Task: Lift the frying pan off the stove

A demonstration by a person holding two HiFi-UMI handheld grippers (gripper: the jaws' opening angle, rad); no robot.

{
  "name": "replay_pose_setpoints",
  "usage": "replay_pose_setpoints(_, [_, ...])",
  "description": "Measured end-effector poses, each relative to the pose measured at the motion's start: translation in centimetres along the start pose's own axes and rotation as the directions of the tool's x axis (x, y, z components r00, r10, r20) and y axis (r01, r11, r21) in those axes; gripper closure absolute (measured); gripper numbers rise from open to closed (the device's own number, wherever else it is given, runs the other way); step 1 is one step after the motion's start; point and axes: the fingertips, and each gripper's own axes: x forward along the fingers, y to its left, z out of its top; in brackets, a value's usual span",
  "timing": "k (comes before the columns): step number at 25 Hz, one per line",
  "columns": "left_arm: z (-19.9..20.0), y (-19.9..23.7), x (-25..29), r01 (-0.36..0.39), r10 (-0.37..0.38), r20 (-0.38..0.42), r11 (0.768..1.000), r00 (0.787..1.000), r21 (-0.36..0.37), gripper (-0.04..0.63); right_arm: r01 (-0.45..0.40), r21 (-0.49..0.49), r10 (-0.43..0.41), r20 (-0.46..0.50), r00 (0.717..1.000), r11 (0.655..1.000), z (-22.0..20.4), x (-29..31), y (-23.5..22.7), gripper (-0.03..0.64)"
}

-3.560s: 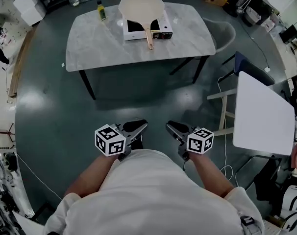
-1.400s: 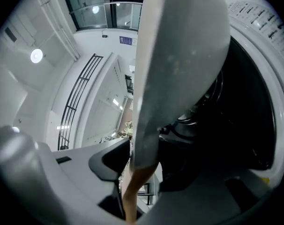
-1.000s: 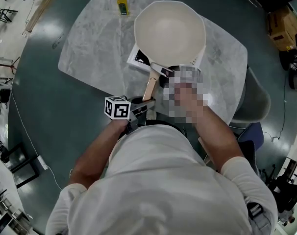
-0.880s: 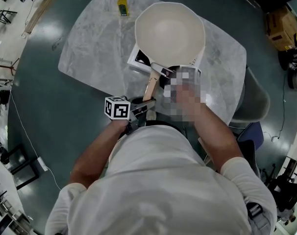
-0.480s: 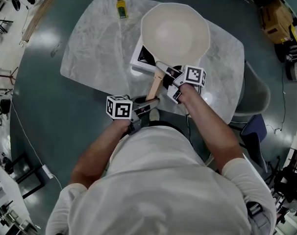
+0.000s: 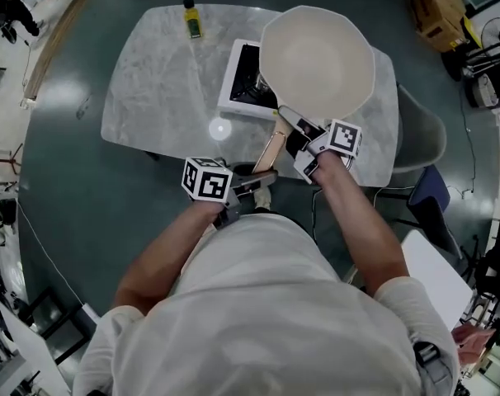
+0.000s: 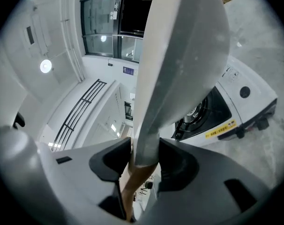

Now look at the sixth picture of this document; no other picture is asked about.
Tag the white board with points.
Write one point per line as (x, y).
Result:
(31, 353)

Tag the black standing fan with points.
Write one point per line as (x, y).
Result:
(495, 43)

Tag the long wooden plank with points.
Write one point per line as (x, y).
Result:
(56, 43)

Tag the person's left forearm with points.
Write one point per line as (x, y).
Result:
(163, 258)

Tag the white bucket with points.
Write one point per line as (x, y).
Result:
(483, 91)

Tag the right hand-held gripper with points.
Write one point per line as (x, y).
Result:
(341, 138)

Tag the dark blue chair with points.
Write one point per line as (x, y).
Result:
(433, 204)

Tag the person's white shoe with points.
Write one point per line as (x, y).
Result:
(263, 198)

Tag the white power strip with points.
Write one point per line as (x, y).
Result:
(90, 311)

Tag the yellow oil bottle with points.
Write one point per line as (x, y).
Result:
(193, 21)

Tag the grey shell chair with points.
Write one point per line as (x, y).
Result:
(419, 130)

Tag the grey marble table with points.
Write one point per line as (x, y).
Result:
(159, 89)

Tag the person's black trousers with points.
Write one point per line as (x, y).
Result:
(263, 212)

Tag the brown cardboard box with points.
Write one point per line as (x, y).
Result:
(440, 15)

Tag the person's white shirt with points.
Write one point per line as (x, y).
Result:
(254, 324)

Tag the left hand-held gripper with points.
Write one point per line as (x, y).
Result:
(208, 180)

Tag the white induction cooktop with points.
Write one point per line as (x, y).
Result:
(237, 81)

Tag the person's right forearm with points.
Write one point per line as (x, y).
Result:
(357, 221)

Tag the white folding table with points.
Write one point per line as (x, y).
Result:
(435, 279)

